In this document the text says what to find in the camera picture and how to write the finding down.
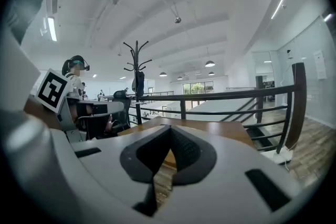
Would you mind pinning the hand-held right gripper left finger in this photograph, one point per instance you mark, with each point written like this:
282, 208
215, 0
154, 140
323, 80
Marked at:
110, 178

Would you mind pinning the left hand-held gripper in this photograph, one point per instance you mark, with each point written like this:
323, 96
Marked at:
51, 89

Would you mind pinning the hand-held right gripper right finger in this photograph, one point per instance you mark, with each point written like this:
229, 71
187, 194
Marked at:
223, 191

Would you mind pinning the black office chair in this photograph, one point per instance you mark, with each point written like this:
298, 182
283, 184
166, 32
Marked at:
123, 115

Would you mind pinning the black hanging bag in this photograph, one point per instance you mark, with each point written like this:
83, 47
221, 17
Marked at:
139, 84

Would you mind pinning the black coat rack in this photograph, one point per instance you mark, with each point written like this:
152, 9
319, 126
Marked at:
136, 60

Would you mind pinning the large glass window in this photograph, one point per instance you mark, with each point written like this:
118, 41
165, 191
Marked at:
198, 87

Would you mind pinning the wooden table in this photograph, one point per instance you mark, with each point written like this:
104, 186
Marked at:
236, 94

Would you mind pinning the ceiling tube light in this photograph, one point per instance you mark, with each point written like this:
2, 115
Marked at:
52, 29

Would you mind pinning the silver hanging spotlight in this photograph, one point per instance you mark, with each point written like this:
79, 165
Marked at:
178, 19

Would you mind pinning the black printed t-shirt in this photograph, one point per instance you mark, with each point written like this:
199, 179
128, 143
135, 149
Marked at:
29, 0

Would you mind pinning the white paper notice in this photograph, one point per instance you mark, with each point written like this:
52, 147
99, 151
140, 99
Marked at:
320, 64

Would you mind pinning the ceiling strip light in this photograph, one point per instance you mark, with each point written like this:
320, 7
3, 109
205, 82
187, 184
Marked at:
278, 4
328, 17

